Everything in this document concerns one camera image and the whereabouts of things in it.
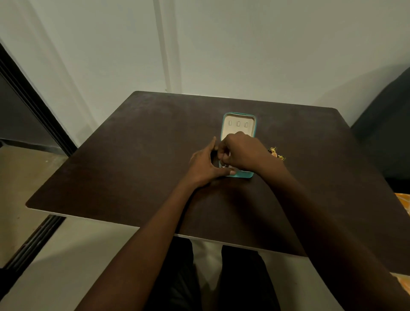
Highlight teal jewelry box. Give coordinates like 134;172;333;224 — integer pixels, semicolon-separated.
218;112;257;179

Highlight black door frame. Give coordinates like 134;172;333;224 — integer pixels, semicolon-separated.
0;41;77;157

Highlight black floor door track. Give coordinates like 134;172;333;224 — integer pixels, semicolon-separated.
0;214;66;289

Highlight person's left forearm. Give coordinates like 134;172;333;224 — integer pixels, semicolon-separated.
75;179;201;311

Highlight person's left hand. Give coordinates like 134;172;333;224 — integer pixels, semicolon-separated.
185;136;237;190

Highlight orange patterned bed cloth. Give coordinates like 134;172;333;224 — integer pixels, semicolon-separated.
390;192;410;295

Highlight black trousers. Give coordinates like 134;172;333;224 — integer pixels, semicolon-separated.
144;237;281;311

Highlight dark grey upholstered chair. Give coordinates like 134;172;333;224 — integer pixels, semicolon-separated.
351;66;410;194

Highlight white wall conduit strip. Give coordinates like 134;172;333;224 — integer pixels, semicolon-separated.
153;0;182;94

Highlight person's right forearm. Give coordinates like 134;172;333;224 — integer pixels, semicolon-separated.
256;160;410;311

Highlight person's right hand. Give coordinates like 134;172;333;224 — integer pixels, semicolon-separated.
217;131;279;175

